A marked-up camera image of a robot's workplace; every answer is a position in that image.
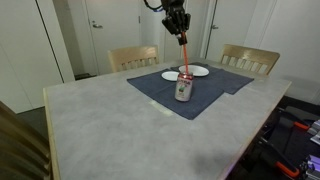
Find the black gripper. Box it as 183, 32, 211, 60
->
161, 0, 191, 46

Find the large white plate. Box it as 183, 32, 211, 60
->
179, 65, 209, 77

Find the small white plate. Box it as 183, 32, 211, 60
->
161, 71, 179, 82

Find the pink soda can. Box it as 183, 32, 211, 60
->
175, 72, 193, 102

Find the dark blue cloth mat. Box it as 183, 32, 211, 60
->
170, 61, 255, 96
128, 69, 224, 120

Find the wooden chair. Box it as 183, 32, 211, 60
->
0, 102, 54, 180
108, 45, 159, 72
220, 44, 280, 75

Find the beige tape strip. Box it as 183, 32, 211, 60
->
149, 100, 173, 117

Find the black orange clamp equipment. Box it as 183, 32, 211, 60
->
229, 106, 320, 180

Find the white door with handle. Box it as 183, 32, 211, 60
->
85, 0, 140, 75

